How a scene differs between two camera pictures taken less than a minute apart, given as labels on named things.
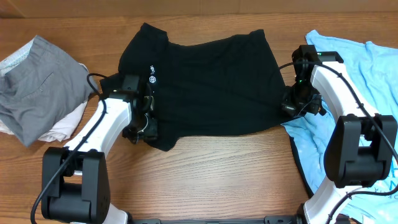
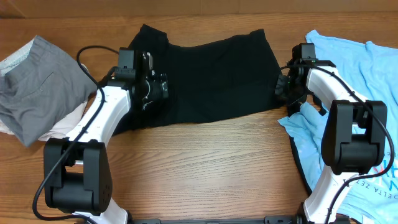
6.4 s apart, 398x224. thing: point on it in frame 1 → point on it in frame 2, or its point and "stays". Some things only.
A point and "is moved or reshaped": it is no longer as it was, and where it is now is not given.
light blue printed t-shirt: x=372 y=71 stays
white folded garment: x=62 y=130 stays
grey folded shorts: x=46 y=89 stays
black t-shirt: x=225 y=86 is moved or reshaped
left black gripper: x=152 y=132 → x=159 y=88
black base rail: x=268 y=219 stays
